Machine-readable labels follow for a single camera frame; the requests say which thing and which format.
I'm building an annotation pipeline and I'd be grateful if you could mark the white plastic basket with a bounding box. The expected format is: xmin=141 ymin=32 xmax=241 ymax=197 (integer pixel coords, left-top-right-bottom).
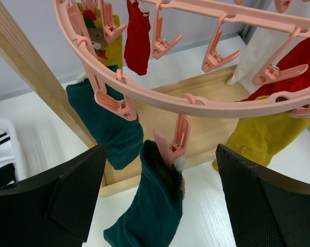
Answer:
xmin=0 ymin=118 xmax=28 ymax=182

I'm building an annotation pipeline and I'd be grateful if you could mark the black sock in basket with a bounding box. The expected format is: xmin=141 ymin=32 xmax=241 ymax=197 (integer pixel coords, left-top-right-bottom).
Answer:
xmin=0 ymin=163 xmax=16 ymax=189

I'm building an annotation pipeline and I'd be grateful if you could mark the red sock front right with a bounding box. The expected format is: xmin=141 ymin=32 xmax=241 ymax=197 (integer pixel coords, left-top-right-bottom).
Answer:
xmin=244 ymin=38 xmax=310 ymax=102

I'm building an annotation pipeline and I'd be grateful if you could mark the mustard yellow sock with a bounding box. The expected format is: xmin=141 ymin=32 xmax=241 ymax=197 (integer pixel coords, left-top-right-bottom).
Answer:
xmin=225 ymin=112 xmax=310 ymax=167

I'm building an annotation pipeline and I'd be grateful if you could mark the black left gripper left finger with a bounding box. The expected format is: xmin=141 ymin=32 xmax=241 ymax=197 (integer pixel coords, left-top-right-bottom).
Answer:
xmin=0 ymin=145 xmax=106 ymax=246

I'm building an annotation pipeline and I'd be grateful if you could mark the dark green sock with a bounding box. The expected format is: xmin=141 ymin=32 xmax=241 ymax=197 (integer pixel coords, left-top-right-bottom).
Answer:
xmin=66 ymin=72 xmax=144 ymax=170
xmin=104 ymin=140 xmax=185 ymax=246

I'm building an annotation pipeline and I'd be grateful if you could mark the white black striped sock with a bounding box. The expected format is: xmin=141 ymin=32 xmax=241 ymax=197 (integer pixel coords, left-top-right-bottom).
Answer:
xmin=0 ymin=130 xmax=14 ymax=168

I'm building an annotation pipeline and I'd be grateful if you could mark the red sock inside ring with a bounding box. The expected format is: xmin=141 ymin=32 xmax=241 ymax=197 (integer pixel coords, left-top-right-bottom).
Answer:
xmin=124 ymin=1 xmax=150 ymax=76

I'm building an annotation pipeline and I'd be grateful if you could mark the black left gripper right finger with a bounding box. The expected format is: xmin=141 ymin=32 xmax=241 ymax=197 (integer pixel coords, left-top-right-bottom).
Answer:
xmin=216 ymin=144 xmax=310 ymax=246

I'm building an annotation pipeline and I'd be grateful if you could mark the yellow bear pattern sock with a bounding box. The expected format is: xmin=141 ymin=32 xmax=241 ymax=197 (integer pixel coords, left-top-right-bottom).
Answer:
xmin=77 ymin=3 xmax=123 ymax=68

